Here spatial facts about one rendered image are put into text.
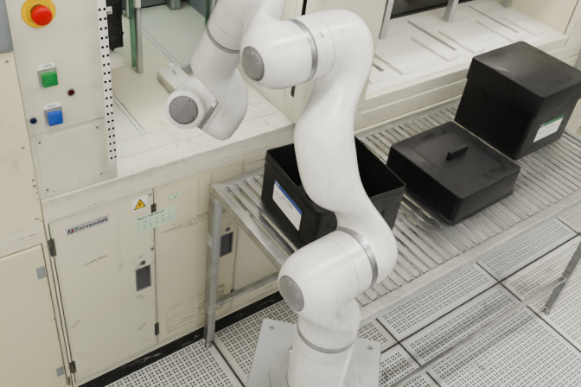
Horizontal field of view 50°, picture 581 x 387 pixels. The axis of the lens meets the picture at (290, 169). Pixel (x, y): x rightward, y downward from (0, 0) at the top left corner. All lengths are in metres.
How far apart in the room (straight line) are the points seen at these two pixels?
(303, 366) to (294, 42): 0.66
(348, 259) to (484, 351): 1.58
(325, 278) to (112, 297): 1.05
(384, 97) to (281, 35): 1.25
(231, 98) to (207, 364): 1.28
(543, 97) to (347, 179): 1.15
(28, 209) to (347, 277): 0.86
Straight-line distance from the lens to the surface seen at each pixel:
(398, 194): 1.65
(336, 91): 1.01
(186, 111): 1.32
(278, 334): 1.47
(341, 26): 0.99
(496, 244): 1.85
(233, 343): 2.39
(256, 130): 1.86
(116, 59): 2.13
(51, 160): 1.58
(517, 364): 2.62
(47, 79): 1.44
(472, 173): 1.90
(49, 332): 1.97
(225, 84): 1.25
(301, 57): 0.93
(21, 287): 1.80
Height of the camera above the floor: 1.94
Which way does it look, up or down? 38 degrees down
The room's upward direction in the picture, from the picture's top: 8 degrees clockwise
